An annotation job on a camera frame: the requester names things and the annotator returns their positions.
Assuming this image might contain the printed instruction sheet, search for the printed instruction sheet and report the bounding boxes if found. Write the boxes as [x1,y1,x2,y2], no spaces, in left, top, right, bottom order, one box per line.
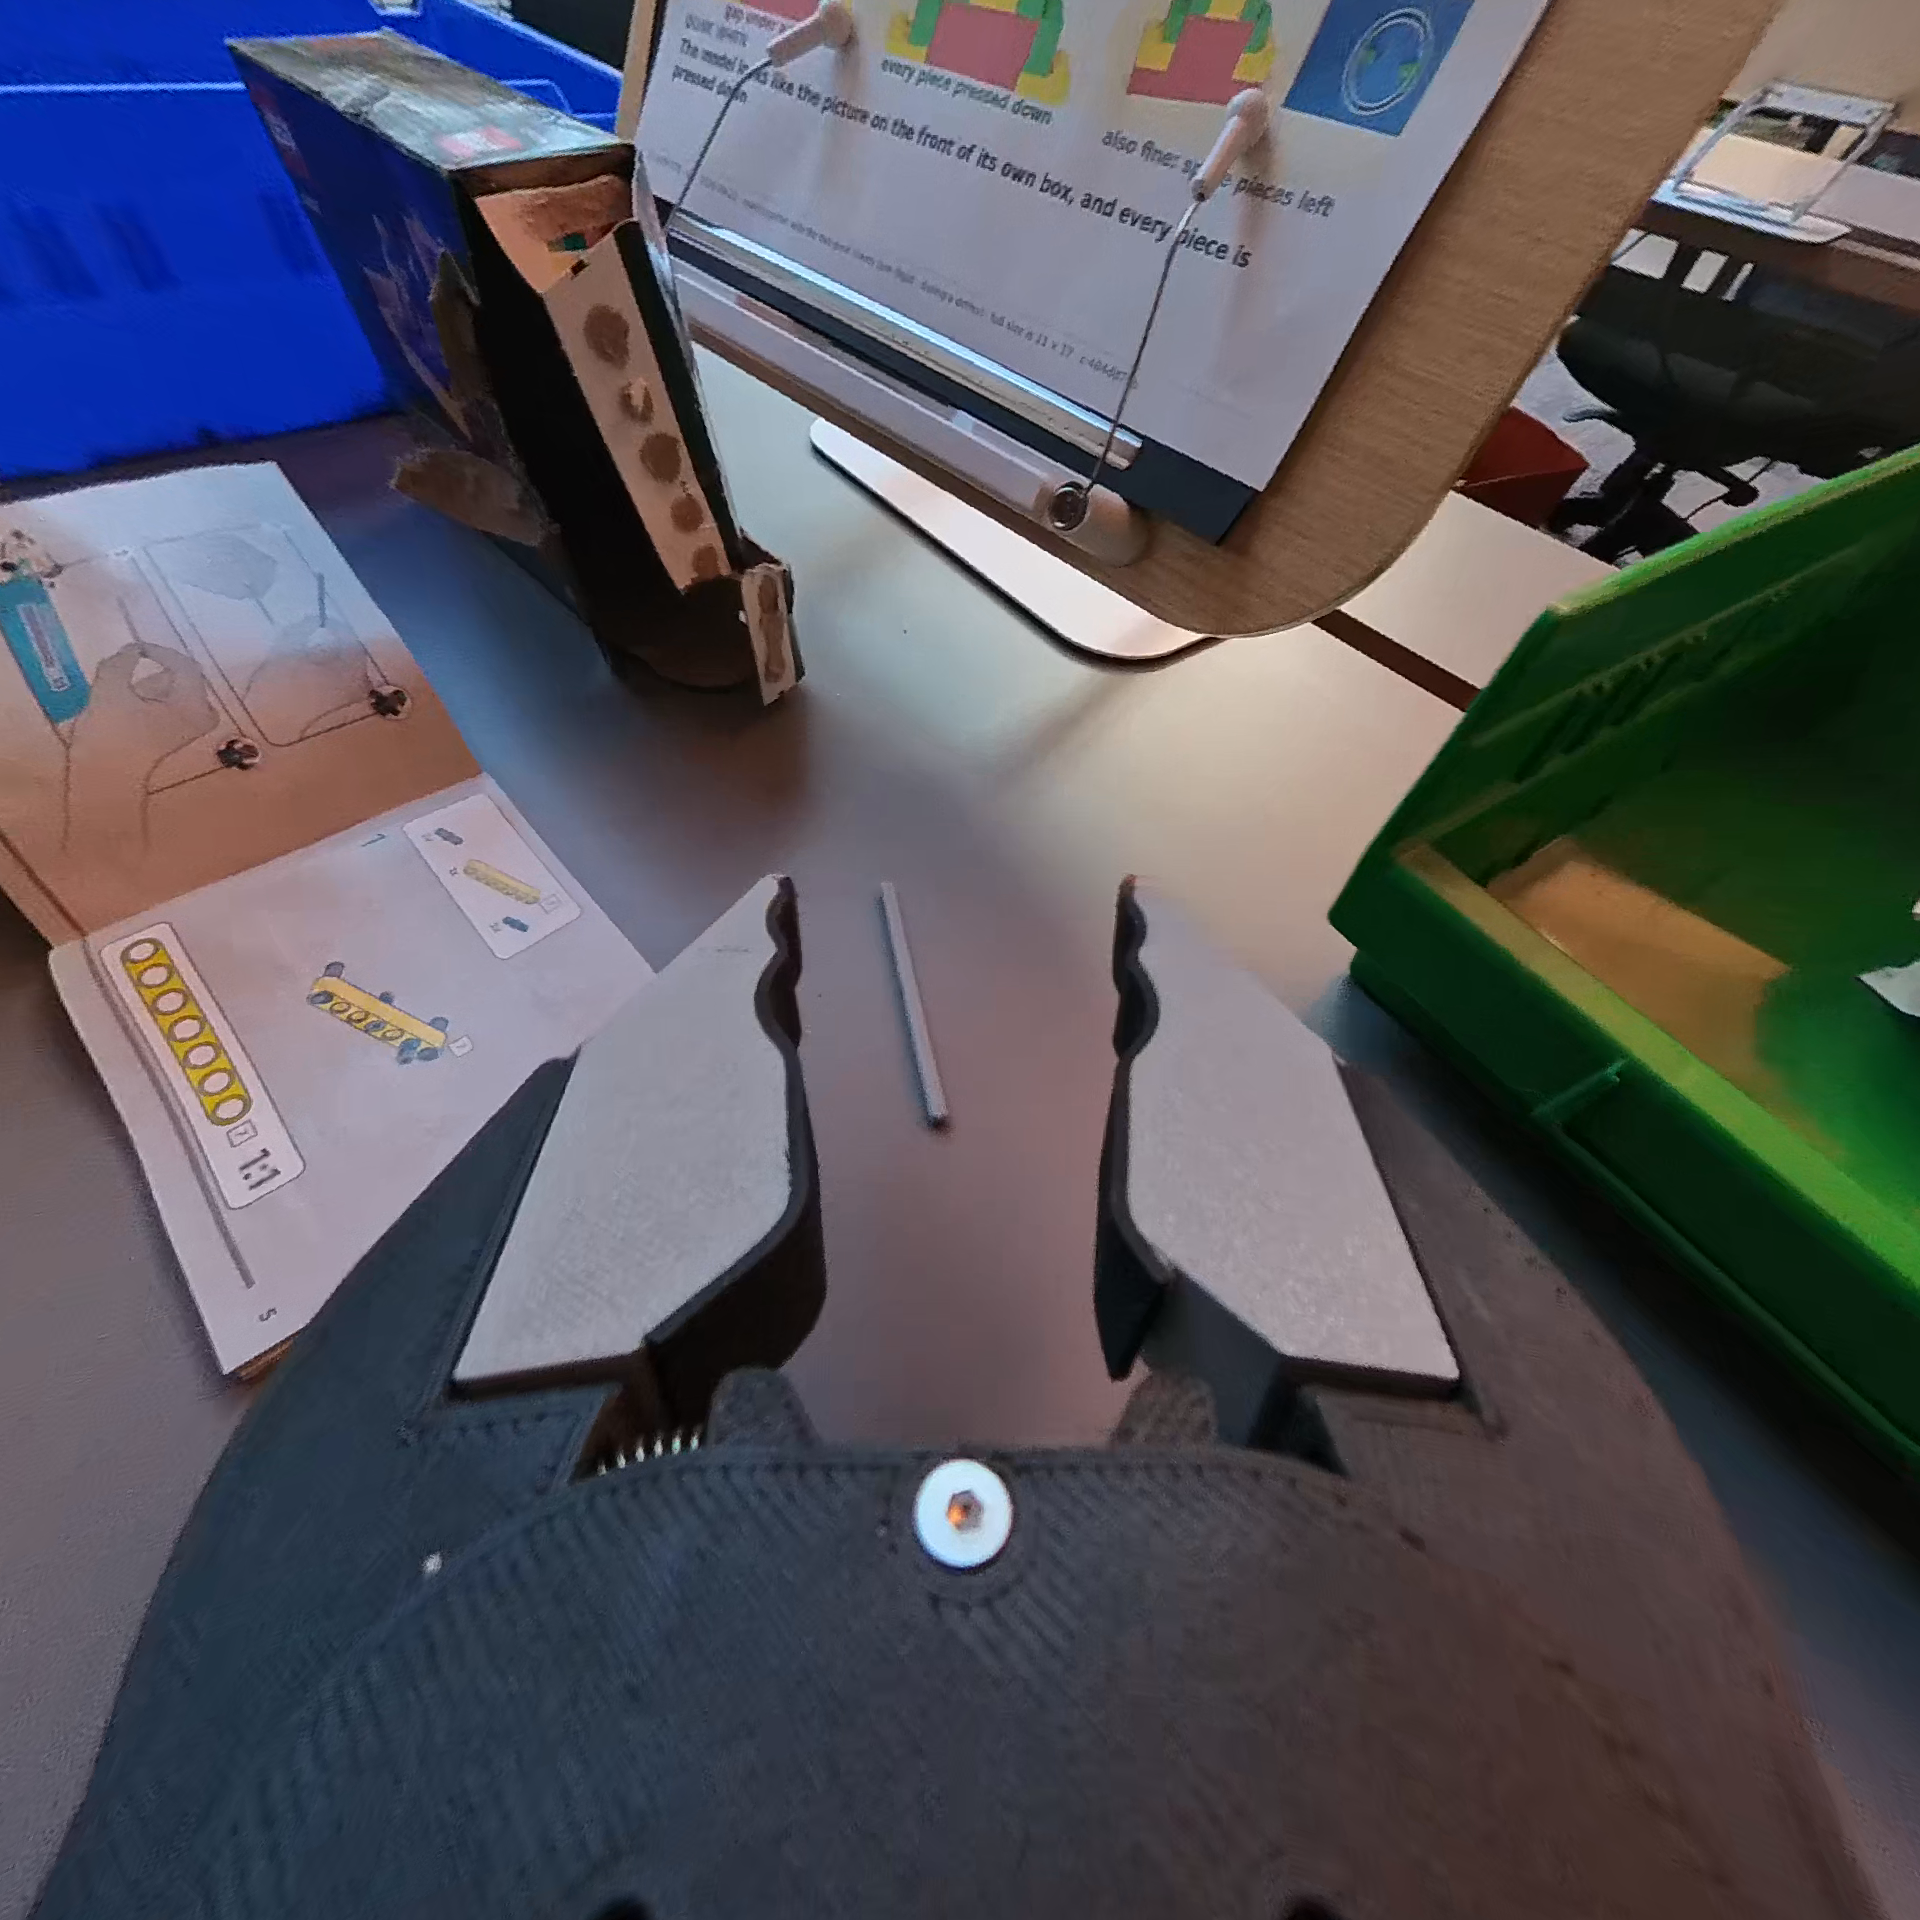
[636,0,1550,491]

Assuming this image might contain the lego instruction booklet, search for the lego instruction booklet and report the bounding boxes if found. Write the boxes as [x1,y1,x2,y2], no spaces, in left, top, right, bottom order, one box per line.
[0,459,657,1379]

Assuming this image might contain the metal laptop stand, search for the metal laptop stand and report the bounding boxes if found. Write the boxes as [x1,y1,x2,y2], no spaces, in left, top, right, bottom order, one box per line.
[1655,80,1896,252]

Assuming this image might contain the wooden document stand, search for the wooden document stand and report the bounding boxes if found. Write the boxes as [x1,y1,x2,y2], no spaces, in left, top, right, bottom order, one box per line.
[614,0,1790,664]

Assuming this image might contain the green plastic bin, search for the green plastic bin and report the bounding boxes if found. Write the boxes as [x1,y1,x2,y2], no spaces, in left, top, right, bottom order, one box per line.
[1326,443,1920,1481]

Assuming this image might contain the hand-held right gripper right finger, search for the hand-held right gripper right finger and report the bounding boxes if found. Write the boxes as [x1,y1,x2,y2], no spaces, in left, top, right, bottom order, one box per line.
[1091,875,1463,1445]

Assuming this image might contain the background desk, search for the background desk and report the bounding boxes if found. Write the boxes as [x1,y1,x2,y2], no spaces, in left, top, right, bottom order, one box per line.
[1631,104,1920,319]

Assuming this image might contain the black office chair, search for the black office chair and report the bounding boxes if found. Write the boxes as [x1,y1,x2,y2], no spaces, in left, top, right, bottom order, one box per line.
[1550,246,1920,546]

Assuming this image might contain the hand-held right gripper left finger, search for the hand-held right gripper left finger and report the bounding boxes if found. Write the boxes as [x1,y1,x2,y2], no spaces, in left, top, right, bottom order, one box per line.
[450,873,830,1412]

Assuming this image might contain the wire page holder clip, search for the wire page holder clip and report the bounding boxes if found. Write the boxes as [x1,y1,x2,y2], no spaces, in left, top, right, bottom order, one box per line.
[650,0,862,246]
[1044,86,1278,531]

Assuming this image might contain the thin grey lego axle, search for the thin grey lego axle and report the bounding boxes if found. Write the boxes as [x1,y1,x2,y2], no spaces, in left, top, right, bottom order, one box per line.
[875,880,955,1131]

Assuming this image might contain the white paper scrap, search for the white paper scrap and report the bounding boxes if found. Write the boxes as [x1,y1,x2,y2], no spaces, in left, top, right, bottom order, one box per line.
[1857,896,1920,1025]

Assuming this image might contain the torn dark cardboard lego box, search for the torn dark cardboard lego box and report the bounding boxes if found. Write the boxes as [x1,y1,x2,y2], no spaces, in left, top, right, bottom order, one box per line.
[225,31,810,708]

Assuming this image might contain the blue plastic bin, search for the blue plastic bin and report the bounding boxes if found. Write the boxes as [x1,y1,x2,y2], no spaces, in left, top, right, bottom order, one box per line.
[0,0,626,483]

